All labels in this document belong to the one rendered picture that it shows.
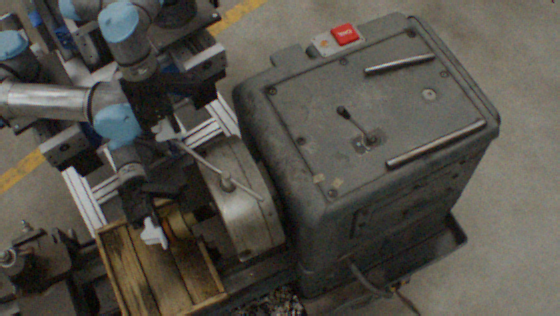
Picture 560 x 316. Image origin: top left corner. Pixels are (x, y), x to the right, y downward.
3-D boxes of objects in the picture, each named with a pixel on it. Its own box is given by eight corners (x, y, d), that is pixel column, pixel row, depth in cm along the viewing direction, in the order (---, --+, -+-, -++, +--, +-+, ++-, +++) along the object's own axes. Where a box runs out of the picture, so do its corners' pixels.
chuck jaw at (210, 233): (229, 208, 141) (248, 246, 135) (232, 216, 145) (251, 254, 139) (190, 225, 139) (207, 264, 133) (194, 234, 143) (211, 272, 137)
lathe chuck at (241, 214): (226, 161, 165) (218, 120, 135) (272, 256, 156) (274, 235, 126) (198, 173, 164) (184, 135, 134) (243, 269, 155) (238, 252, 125)
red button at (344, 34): (348, 26, 149) (349, 21, 147) (359, 41, 147) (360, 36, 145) (329, 33, 148) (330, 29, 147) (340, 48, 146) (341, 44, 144)
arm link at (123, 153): (135, 143, 161) (127, 128, 153) (146, 172, 156) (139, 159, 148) (111, 153, 159) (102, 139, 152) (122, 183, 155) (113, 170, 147)
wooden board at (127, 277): (183, 196, 170) (180, 190, 167) (229, 298, 154) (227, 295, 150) (96, 234, 165) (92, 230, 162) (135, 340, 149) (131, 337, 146)
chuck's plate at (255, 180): (236, 156, 166) (231, 114, 136) (283, 250, 157) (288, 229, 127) (226, 161, 165) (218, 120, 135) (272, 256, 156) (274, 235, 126)
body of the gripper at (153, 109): (135, 114, 120) (115, 73, 111) (170, 97, 121) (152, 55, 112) (143, 134, 115) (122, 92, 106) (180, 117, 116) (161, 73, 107)
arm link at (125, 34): (140, -6, 100) (124, 19, 95) (158, 39, 108) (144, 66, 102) (105, -1, 102) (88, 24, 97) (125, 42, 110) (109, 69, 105)
